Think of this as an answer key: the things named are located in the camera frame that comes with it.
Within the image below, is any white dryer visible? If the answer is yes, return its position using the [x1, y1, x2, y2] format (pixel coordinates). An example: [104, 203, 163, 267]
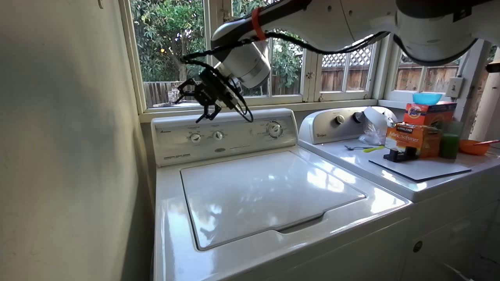
[299, 106, 500, 281]

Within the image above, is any white plastic bag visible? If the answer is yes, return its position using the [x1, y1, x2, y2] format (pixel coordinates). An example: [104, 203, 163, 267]
[362, 106, 399, 145]

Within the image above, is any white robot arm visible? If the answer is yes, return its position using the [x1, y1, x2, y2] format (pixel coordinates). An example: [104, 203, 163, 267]
[179, 0, 500, 120]

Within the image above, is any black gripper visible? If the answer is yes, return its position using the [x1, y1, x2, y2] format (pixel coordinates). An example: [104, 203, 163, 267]
[174, 70, 237, 122]

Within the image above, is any orange box on shelf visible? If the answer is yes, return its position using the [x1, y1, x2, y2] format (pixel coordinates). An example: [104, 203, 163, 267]
[404, 102, 457, 125]

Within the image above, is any large right washer dial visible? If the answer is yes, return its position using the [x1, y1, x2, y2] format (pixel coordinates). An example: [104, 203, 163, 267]
[268, 122, 283, 139]

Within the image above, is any orange detergent box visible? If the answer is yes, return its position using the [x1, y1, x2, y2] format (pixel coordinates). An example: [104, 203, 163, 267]
[388, 123, 441, 158]

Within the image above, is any white top-load washing machine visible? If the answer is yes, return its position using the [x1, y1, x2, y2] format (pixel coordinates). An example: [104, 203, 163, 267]
[152, 108, 412, 281]

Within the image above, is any green container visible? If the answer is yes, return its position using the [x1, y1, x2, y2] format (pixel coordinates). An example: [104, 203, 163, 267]
[440, 134, 460, 159]

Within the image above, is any orange bowl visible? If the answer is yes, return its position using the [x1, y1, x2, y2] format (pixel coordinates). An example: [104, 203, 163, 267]
[460, 139, 497, 156]

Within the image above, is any white window frame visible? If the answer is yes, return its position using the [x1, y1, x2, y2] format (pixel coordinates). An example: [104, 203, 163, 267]
[118, 0, 500, 125]

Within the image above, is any blue bowl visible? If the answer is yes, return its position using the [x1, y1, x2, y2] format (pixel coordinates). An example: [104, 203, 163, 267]
[413, 92, 443, 106]

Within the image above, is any dark grey mat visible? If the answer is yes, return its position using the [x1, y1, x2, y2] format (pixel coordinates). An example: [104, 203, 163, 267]
[369, 156, 471, 183]

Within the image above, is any black object on mat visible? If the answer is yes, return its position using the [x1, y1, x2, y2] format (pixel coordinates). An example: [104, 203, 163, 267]
[385, 147, 418, 162]

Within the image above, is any white washer lid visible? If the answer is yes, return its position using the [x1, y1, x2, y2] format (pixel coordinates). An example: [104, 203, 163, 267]
[180, 152, 365, 250]

